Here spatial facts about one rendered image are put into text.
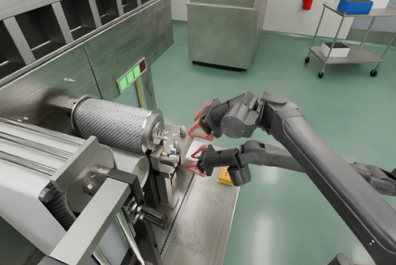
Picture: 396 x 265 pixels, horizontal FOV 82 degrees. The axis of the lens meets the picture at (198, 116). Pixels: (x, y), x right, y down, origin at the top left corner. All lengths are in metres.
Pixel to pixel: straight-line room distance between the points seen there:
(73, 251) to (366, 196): 0.40
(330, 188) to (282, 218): 1.65
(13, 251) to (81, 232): 0.64
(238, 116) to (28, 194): 0.39
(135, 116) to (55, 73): 0.30
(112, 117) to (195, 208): 0.48
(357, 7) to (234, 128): 3.27
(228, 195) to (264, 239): 0.99
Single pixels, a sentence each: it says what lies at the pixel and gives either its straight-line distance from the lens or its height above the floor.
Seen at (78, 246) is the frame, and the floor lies 1.44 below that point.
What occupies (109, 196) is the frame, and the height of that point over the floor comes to 1.44.
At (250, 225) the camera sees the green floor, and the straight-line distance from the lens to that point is 1.97.
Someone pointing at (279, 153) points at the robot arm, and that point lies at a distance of 0.77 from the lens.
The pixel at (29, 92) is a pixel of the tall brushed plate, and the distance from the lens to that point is 0.81.
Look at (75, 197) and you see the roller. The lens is 0.54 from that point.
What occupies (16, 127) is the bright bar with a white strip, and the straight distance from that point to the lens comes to 0.58.
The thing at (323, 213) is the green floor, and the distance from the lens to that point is 2.20.
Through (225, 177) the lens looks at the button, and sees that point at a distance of 1.02.
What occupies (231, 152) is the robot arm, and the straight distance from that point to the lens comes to 0.77.
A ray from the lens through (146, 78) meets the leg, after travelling 1.69.
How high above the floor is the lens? 1.76
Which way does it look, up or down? 40 degrees down
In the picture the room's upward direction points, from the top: straight up
